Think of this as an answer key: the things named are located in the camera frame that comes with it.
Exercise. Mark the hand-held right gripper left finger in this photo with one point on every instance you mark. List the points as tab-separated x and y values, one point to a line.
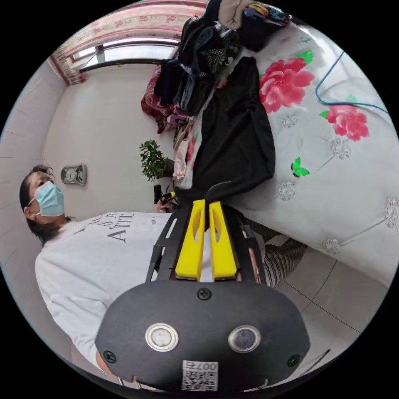
189	246

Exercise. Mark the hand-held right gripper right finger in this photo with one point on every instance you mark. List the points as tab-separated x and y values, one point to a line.
223	249

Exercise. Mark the black short sleeve shirt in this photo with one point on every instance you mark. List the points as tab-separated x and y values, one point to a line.
233	140

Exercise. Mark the person's left hand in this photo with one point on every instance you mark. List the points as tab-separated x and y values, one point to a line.
166	207

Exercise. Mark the person's right hand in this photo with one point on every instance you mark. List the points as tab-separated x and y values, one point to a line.
104	361

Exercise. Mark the pink cloth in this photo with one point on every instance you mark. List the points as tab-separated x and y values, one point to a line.
181	160

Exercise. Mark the green potted plant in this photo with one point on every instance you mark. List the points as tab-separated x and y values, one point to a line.
152	160

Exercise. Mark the dark red patterned blanket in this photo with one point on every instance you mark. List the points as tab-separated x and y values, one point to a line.
156	106

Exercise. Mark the person's body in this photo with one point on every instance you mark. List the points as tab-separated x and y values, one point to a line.
93	258

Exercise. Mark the silver clock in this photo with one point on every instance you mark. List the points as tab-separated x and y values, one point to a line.
73	175

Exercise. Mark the bed with floral quilt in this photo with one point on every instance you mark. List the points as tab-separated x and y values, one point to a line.
315	177

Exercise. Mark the window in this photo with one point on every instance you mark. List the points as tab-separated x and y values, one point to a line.
131	54

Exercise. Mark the pile of clothes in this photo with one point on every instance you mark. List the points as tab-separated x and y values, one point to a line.
199	46

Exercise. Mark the pink floral curtain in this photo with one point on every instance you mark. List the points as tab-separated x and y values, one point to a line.
103	28

